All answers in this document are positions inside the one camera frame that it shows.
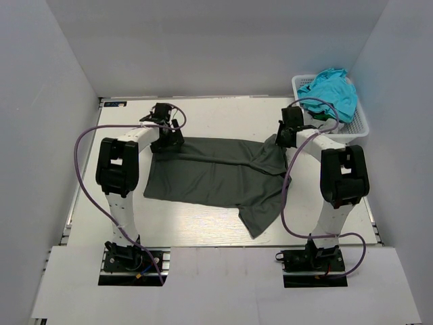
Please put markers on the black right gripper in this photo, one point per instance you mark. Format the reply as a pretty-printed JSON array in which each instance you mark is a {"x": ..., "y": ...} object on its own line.
[{"x": 279, "y": 141}]

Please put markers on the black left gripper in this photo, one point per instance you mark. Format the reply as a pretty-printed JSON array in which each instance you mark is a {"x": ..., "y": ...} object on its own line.
[{"x": 175, "y": 138}]

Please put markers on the dark grey t-shirt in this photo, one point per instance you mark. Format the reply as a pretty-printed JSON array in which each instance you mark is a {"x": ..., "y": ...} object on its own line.
[{"x": 227, "y": 173}]

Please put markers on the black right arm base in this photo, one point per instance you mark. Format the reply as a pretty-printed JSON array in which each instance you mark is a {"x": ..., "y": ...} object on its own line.
[{"x": 311, "y": 267}]

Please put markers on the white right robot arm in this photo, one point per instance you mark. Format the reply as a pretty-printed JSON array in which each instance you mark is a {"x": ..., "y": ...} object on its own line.
[{"x": 343, "y": 182}]

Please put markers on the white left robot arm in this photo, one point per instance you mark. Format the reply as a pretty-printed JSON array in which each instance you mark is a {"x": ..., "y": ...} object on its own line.
[{"x": 118, "y": 175}]

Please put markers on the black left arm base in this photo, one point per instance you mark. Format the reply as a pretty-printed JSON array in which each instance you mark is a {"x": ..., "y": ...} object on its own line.
[{"x": 118, "y": 271}]

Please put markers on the light grey garment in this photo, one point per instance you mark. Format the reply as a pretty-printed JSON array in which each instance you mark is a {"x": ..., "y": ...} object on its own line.
[{"x": 329, "y": 126}]

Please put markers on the green garment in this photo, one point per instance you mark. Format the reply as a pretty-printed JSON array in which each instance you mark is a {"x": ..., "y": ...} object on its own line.
[{"x": 321, "y": 117}]

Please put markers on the cyan t-shirt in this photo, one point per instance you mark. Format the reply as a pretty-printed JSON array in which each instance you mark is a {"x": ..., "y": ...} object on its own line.
[{"x": 331, "y": 86}]

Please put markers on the blue table label sticker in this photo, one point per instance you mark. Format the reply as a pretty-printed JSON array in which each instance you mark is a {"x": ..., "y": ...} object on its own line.
[{"x": 115, "y": 104}]

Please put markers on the white plastic laundry basket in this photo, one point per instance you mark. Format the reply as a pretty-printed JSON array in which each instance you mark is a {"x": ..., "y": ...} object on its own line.
[{"x": 349, "y": 132}]

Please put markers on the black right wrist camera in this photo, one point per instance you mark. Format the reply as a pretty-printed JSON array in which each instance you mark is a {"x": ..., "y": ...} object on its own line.
[{"x": 292, "y": 116}]

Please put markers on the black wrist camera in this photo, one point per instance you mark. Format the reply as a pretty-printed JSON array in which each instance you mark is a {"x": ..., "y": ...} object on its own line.
[
  {"x": 292, "y": 116},
  {"x": 161, "y": 113}
]

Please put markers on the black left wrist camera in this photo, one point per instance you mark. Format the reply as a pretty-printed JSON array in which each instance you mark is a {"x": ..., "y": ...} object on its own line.
[{"x": 161, "y": 113}]

